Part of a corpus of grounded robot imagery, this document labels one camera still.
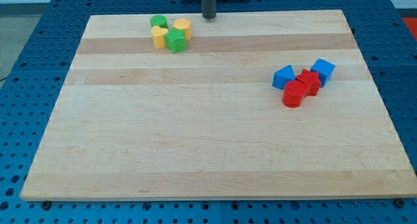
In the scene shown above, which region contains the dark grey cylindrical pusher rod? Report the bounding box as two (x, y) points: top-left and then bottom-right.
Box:
(201, 0), (216, 20)

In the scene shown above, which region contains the blue triangle block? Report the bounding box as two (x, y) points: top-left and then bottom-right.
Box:
(272, 65), (295, 90)

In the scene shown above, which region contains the blue cube block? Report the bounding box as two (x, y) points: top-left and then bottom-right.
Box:
(310, 59), (336, 88)

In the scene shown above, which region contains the yellow hexagon block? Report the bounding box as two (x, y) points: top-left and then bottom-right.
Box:
(173, 18), (192, 41)

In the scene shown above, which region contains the green star block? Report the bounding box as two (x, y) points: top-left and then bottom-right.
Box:
(164, 28), (187, 53)

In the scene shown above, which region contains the green cylinder block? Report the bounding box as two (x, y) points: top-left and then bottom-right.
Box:
(150, 14), (168, 29)

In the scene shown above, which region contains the yellow heart block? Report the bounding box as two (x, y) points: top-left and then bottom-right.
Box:
(151, 25), (169, 49)

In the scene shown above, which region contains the red cylinder block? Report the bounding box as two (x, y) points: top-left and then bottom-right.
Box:
(281, 80), (307, 108)

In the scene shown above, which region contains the red star block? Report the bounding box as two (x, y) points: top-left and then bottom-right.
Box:
(295, 69), (322, 96)

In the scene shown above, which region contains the light wooden board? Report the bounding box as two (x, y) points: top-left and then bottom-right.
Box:
(20, 10), (416, 201)

